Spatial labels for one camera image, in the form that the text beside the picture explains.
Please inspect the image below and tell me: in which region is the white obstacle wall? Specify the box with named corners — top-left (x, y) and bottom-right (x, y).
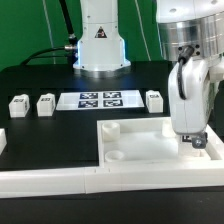
top-left (0, 129), bottom-right (7, 155)
top-left (0, 161), bottom-right (224, 198)

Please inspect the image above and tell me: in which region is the white square tabletop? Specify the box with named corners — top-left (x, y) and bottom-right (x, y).
top-left (97, 117), bottom-right (224, 167)

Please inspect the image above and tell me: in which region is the white obstacle left wall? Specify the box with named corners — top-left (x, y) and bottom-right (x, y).
top-left (0, 129), bottom-right (7, 155)

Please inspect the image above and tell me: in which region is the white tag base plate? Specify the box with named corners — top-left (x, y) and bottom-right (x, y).
top-left (56, 90), bottom-right (144, 111)

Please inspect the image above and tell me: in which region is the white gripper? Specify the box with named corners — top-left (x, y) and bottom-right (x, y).
top-left (168, 56), bottom-right (224, 148)

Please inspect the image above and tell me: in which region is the white obstacle front wall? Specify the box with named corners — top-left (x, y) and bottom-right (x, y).
top-left (0, 161), bottom-right (224, 198)

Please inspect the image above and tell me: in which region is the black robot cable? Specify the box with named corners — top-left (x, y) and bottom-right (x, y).
top-left (19, 0), bottom-right (79, 66)

